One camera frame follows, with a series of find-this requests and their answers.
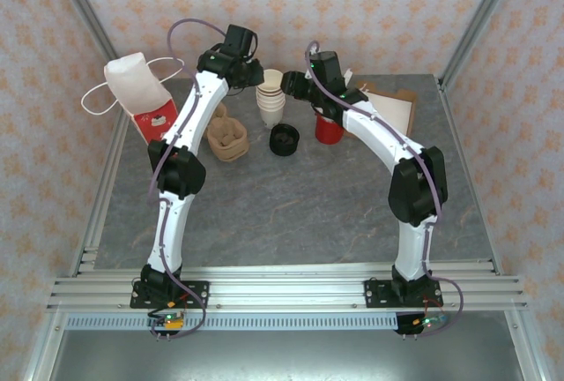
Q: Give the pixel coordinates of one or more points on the paper takeout coffee cup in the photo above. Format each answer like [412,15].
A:
[273,77]

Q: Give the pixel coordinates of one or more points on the white paper napkin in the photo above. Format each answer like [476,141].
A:
[392,109]

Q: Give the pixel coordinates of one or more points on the red and white paper bag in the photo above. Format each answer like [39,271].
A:
[132,81]

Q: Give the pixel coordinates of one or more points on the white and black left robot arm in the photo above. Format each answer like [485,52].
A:
[174,231]

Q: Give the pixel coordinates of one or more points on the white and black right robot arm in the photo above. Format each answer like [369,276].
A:
[414,248]

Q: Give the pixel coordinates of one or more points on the red mug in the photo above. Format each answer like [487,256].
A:
[328,134]

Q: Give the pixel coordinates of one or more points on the brown cardboard tray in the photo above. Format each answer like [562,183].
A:
[411,123]

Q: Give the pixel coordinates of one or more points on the small yellow circuit board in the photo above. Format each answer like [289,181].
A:
[172,321]

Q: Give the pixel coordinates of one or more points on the grey metal panel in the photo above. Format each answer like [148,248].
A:
[286,354]

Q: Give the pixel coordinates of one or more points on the aluminium frame post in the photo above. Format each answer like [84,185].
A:
[482,15]
[89,15]

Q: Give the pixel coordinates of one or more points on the aluminium side rail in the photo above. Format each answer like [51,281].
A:
[467,169]
[101,204]

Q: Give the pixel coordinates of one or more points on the aluminium mounting rail beam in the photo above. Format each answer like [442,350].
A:
[286,288]

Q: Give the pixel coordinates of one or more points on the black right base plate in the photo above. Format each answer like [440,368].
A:
[374,295]

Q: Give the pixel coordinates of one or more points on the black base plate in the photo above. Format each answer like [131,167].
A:
[198,295]
[374,295]

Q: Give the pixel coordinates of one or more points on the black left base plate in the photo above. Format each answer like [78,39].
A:
[198,295]

